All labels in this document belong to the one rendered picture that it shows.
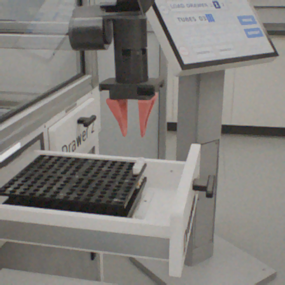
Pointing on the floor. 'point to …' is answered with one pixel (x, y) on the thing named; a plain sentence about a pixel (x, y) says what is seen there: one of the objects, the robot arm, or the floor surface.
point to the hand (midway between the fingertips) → (133, 132)
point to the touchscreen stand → (205, 271)
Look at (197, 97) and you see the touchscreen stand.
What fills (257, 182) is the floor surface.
